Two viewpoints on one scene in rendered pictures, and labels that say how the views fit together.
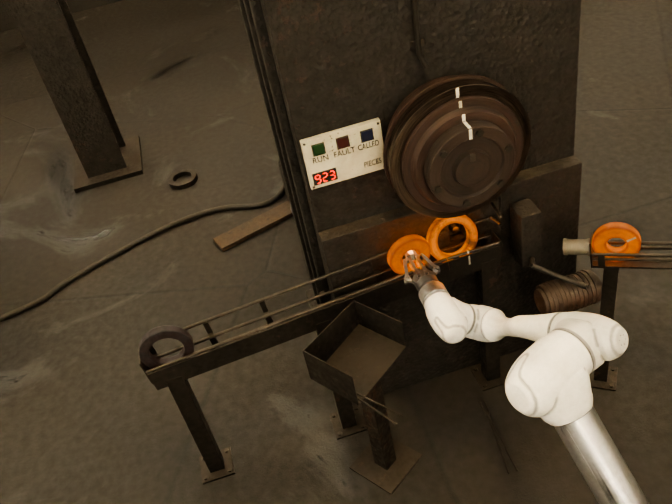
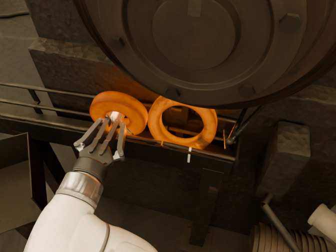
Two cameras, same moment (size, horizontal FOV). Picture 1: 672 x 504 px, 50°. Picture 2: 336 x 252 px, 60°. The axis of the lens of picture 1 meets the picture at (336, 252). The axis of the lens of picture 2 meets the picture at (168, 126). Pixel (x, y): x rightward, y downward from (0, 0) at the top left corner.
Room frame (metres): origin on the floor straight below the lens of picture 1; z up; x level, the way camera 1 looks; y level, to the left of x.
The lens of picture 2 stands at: (1.46, -0.56, 1.34)
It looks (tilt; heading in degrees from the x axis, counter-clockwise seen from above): 51 degrees down; 23
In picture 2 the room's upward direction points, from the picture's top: straight up
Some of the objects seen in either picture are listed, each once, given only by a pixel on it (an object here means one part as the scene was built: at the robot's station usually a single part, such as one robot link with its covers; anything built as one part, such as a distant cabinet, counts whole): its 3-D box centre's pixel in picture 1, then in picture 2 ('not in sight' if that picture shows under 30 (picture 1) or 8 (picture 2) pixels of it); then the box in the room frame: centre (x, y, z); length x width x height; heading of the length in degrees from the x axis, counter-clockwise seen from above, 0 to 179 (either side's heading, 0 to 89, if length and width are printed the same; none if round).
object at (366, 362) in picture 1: (368, 407); (28, 230); (1.60, 0.01, 0.36); 0.26 x 0.20 x 0.72; 132
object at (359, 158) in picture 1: (344, 154); not in sight; (1.98, -0.09, 1.15); 0.26 x 0.02 x 0.18; 97
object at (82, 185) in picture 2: (433, 295); (80, 190); (1.66, -0.27, 0.76); 0.09 x 0.06 x 0.09; 98
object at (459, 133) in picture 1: (470, 165); (196, 25); (1.82, -0.46, 1.11); 0.28 x 0.06 x 0.28; 97
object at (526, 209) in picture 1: (524, 233); (279, 163); (1.96, -0.68, 0.68); 0.11 x 0.08 x 0.24; 7
